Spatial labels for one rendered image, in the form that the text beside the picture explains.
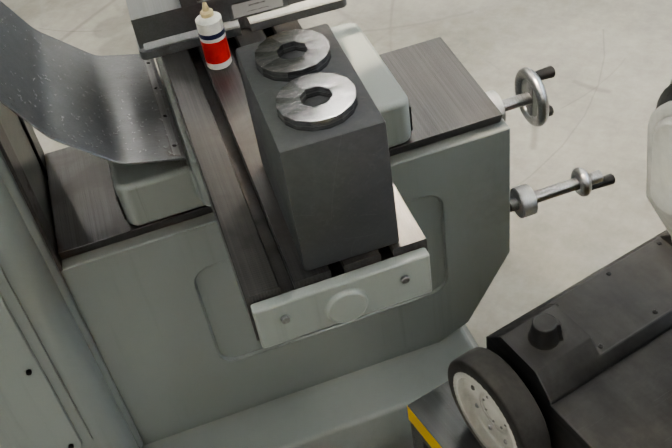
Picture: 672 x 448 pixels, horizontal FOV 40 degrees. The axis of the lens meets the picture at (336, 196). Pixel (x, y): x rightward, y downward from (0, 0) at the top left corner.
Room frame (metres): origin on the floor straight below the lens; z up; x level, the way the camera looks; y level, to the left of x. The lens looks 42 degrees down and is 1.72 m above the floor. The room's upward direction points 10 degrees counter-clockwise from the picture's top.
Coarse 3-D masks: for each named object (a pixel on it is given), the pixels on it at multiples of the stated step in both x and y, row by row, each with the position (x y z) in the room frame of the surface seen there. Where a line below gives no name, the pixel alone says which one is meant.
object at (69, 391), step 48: (0, 144) 1.05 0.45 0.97; (0, 192) 1.02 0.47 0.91; (48, 192) 1.25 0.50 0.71; (0, 240) 1.00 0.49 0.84; (48, 240) 1.06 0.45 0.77; (0, 288) 0.98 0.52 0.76; (48, 288) 1.02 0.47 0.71; (0, 336) 0.97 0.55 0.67; (48, 336) 0.99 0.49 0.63; (0, 384) 0.96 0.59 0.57; (48, 384) 0.97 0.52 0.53; (96, 384) 1.01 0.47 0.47; (0, 432) 0.95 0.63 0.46; (48, 432) 0.96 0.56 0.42; (96, 432) 0.98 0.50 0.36
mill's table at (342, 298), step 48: (192, 48) 1.32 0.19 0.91; (192, 96) 1.14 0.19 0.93; (240, 96) 1.12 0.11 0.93; (192, 144) 1.03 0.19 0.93; (240, 144) 1.01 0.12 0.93; (240, 192) 0.91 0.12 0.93; (240, 240) 0.82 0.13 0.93; (288, 240) 0.80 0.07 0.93; (240, 288) 0.77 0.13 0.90; (288, 288) 0.75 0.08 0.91; (336, 288) 0.73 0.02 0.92; (384, 288) 0.74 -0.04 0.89; (288, 336) 0.71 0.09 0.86
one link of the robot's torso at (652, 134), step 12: (660, 108) 0.79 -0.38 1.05; (660, 120) 0.79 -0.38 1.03; (648, 132) 0.80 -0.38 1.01; (660, 132) 0.78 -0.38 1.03; (648, 144) 0.80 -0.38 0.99; (660, 144) 0.78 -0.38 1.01; (648, 156) 0.80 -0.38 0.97; (660, 156) 0.77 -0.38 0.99; (648, 168) 0.80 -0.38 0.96; (660, 168) 0.77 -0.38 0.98; (648, 180) 0.80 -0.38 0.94; (660, 180) 0.77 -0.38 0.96; (648, 192) 0.79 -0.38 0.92; (660, 192) 0.77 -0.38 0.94; (660, 204) 0.76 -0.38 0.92; (660, 216) 0.80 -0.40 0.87
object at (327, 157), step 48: (240, 48) 0.96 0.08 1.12; (288, 48) 0.93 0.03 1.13; (336, 48) 0.92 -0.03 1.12; (288, 96) 0.82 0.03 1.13; (336, 96) 0.81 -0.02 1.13; (288, 144) 0.76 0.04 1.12; (336, 144) 0.76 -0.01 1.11; (384, 144) 0.77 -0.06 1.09; (288, 192) 0.75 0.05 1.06; (336, 192) 0.75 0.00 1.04; (384, 192) 0.76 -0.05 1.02; (336, 240) 0.75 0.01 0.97; (384, 240) 0.76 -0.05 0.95
